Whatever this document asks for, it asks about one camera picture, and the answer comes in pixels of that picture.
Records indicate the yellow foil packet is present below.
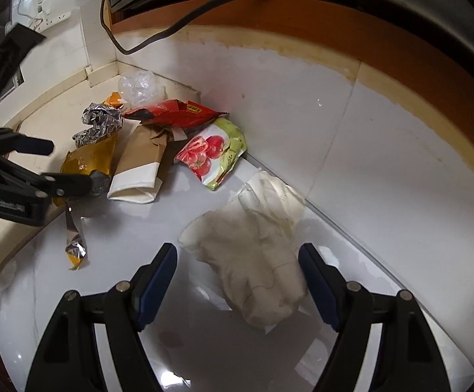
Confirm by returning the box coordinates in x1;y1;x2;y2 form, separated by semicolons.
53;134;118;271

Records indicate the tomato printed packet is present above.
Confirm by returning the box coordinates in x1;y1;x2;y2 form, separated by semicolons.
174;118;248;192

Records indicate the crumpled silver foil wrapper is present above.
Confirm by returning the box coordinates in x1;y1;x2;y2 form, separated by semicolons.
72;104;124;148

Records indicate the white cabinet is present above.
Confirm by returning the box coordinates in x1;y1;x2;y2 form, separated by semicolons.
0;151;474;392

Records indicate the clear plastic bag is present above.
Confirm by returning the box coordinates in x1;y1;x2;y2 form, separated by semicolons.
118;70;167;107

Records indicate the orange wooden window frame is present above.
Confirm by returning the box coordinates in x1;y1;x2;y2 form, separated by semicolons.
110;0;474;229

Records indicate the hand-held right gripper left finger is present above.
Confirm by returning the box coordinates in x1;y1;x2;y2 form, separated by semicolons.
25;242;179;392

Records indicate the black cable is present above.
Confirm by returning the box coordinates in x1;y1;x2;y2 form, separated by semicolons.
100;0;270;56

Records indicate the white power strip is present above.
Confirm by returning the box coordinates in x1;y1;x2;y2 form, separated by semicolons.
37;8;72;31

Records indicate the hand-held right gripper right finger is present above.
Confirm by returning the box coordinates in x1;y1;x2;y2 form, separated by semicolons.
298;243;454;392

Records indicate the brown white paper bag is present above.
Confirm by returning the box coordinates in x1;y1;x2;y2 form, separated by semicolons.
107;123;172;205

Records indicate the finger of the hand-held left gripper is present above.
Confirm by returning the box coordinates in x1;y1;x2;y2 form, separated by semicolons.
0;153;111;200
0;127;55;156

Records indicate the red snack packet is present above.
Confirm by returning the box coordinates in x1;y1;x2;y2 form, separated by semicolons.
122;99;230;131

